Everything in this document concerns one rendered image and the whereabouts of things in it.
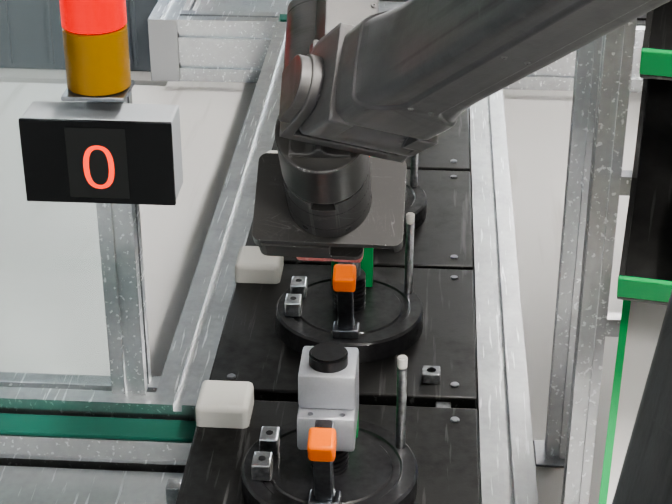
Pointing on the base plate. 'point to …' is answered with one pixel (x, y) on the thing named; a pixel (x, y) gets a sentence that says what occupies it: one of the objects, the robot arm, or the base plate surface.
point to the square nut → (431, 374)
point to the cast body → (329, 392)
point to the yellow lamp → (97, 62)
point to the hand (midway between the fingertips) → (336, 248)
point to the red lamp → (93, 16)
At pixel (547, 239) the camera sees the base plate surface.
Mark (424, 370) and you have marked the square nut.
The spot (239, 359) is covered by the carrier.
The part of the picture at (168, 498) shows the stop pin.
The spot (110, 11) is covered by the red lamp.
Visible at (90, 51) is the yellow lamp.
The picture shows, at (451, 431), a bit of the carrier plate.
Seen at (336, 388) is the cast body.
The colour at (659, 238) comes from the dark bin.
